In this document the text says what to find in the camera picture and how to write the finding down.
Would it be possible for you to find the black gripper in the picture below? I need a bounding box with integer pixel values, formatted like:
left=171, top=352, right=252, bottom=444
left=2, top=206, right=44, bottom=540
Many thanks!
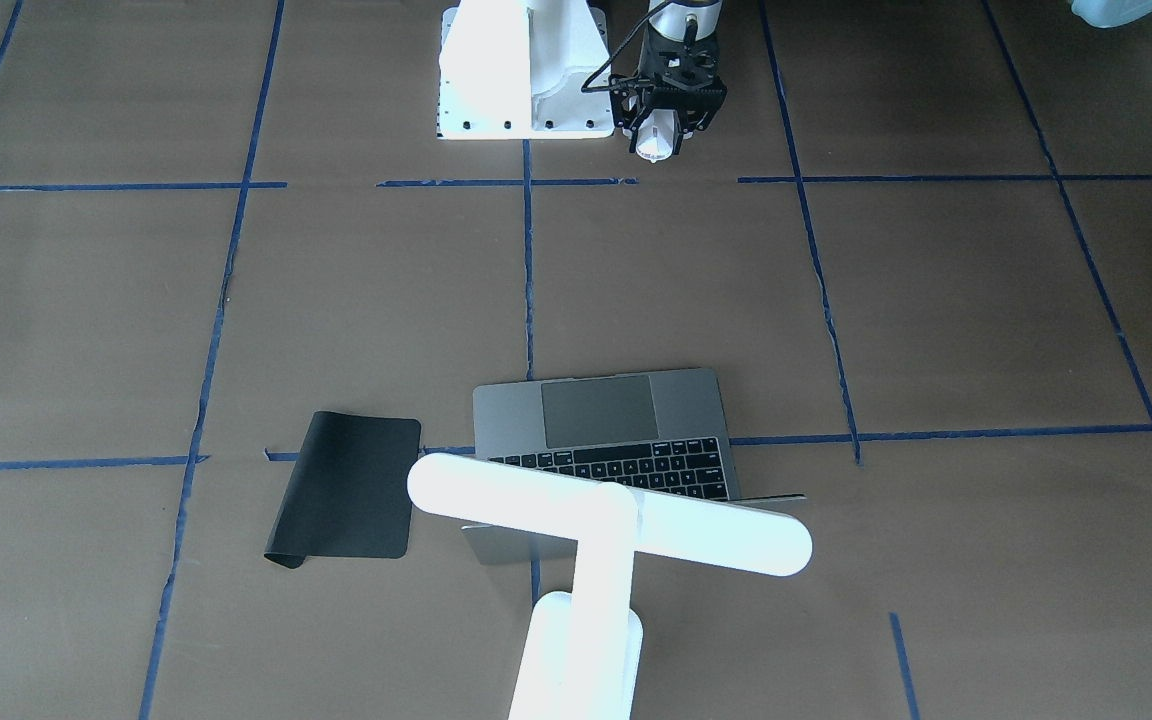
left=616, top=44, right=727, bottom=154

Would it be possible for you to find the white computer mouse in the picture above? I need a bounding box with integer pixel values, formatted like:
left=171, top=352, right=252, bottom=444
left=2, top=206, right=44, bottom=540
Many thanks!
left=636, top=109, right=680, bottom=162

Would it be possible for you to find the grey laptop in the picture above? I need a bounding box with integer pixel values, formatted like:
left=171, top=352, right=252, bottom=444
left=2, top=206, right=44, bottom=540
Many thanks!
left=473, top=367, right=813, bottom=577

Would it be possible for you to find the black mouse pad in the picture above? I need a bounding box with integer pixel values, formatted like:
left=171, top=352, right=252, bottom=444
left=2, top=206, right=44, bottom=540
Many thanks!
left=262, top=411, right=420, bottom=569

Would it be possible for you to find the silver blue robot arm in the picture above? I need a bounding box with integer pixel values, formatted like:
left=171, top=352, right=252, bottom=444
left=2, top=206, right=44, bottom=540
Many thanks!
left=600, top=1, right=728, bottom=162

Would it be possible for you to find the white desk lamp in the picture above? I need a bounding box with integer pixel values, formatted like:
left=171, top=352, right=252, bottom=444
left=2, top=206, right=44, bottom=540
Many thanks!
left=407, top=454, right=813, bottom=719

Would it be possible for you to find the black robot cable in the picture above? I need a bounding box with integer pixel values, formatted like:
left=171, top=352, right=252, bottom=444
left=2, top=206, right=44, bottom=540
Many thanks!
left=579, top=24, right=653, bottom=97

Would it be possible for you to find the white camera stand column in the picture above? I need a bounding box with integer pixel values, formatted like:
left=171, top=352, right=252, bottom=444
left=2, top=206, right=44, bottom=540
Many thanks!
left=435, top=1, right=614, bottom=141

